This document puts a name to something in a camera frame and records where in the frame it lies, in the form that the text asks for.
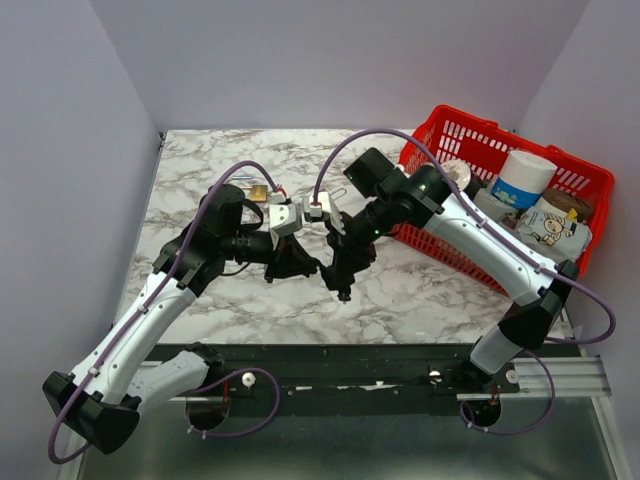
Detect brown round container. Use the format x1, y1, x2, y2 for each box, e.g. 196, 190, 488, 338
542, 188, 595, 222

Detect white round lid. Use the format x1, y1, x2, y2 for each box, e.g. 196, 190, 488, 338
442, 159, 473, 193

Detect large brass padlock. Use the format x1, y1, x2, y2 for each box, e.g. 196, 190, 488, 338
246, 185, 269, 203

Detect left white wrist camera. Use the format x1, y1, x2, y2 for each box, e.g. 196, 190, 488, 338
268, 199, 303, 241

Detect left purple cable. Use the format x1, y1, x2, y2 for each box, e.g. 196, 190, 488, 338
47, 160, 287, 465

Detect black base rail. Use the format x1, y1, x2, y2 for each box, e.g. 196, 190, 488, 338
177, 343, 577, 418

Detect white printed bag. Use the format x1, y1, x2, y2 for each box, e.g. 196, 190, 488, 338
515, 205, 593, 263

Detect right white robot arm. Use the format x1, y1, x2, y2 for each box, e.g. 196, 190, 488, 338
321, 148, 579, 392

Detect white toilet paper roll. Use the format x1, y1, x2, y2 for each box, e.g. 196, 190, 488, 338
491, 149, 557, 210

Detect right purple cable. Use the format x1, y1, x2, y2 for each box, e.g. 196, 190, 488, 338
312, 128, 617, 346

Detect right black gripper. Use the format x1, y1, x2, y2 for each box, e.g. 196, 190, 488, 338
323, 195, 396, 280

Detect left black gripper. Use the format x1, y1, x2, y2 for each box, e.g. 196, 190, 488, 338
221, 229, 319, 284

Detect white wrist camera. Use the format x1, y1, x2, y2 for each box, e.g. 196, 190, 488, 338
268, 199, 303, 241
302, 191, 345, 235

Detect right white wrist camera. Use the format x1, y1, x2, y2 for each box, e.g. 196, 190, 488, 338
302, 191, 345, 235

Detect small brass padlock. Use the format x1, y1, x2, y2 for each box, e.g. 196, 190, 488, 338
330, 188, 347, 199

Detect purple cable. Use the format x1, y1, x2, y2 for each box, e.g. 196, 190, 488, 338
47, 160, 287, 465
312, 128, 617, 346

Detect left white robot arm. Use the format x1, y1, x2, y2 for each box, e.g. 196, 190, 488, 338
43, 184, 317, 455

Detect red plastic basket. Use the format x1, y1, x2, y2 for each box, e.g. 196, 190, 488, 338
395, 105, 615, 296

